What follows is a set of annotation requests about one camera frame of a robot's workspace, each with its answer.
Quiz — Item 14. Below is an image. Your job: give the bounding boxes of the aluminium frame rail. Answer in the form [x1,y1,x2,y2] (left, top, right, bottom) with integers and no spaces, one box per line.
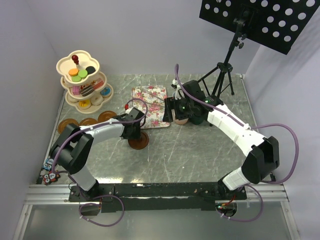
[12,184,76,240]

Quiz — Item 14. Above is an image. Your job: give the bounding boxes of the green toy macaron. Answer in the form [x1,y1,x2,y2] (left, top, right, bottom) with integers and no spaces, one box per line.
[71,75,82,83]
[78,69,88,79]

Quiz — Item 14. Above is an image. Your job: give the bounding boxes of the black toy cookie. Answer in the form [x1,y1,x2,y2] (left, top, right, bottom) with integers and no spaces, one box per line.
[85,66,96,75]

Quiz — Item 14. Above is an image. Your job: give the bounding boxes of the orange toy macaron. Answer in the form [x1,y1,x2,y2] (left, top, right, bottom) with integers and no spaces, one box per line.
[68,68,79,77]

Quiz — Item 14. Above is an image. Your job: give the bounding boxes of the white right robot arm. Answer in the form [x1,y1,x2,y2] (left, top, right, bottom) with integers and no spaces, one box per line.
[162,80,280,200]

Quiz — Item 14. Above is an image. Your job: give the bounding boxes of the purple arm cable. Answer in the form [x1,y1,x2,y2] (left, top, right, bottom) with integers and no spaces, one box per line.
[51,98,149,228]
[173,63,300,223]

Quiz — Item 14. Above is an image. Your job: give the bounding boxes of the blue frosted toy donut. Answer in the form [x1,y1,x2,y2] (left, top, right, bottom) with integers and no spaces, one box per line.
[100,87,112,98]

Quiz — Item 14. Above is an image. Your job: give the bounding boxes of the metal serving tongs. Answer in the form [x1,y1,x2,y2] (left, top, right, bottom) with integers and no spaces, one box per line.
[139,87,165,104]

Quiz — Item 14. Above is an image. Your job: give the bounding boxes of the chocolate layer toy cake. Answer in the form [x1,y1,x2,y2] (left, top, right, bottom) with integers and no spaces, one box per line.
[80,85,95,97]

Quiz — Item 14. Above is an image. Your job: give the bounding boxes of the pink mug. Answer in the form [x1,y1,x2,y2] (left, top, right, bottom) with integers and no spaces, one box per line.
[174,118,189,125]

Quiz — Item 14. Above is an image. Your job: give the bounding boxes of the dark green mug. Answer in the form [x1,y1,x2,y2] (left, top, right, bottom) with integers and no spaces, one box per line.
[189,116,206,125]

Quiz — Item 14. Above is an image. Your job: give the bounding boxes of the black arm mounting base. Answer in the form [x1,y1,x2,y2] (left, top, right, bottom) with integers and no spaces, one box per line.
[68,182,247,213]

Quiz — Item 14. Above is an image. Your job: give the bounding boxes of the floral serving tray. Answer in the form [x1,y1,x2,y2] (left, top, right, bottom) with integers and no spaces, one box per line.
[131,85,171,129]

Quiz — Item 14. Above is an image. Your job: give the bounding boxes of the white toy donut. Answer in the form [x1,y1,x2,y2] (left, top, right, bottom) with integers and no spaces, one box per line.
[68,97,77,103]

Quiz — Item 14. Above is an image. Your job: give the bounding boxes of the pink toy popsicle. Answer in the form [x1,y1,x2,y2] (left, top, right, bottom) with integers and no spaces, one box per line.
[72,85,81,96]

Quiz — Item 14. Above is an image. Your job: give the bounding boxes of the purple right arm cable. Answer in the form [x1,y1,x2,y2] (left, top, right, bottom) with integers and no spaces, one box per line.
[173,63,300,223]

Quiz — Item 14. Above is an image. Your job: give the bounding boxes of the brown wooden coaster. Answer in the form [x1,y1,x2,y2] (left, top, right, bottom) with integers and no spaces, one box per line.
[57,118,79,134]
[128,132,149,150]
[79,117,98,126]
[97,110,117,123]

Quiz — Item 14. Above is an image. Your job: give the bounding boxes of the black perforated calibration board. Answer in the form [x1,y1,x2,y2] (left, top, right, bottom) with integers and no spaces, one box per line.
[199,0,320,55]

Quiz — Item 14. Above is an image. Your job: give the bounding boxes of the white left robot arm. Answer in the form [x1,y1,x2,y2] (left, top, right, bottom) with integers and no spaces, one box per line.
[49,107,146,201]

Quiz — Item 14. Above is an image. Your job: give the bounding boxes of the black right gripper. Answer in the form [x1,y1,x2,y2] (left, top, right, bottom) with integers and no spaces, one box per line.
[162,95,195,123]

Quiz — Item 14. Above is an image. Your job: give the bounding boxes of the cream three-tier dessert stand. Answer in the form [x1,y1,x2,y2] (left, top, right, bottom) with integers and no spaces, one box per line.
[56,50,114,114]

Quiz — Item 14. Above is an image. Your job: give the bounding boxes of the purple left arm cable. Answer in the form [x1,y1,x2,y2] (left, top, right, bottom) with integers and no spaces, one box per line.
[51,98,149,228]

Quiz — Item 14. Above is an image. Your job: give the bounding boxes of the pink toy cake slice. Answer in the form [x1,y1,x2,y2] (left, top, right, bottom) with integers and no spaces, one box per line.
[91,78,104,90]

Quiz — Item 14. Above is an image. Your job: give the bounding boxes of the yellow toy tart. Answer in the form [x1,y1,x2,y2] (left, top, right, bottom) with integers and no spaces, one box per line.
[78,99,92,110]

